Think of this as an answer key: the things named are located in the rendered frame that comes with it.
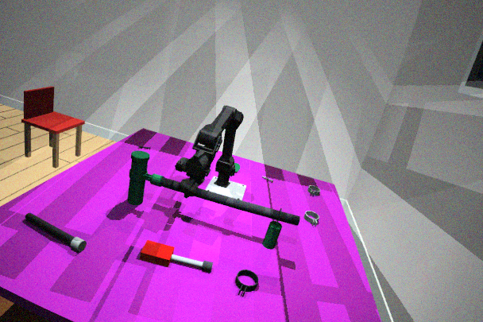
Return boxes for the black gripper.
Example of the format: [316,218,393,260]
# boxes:
[177,167,211,199]

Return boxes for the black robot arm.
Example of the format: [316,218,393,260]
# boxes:
[175,105,244,188]

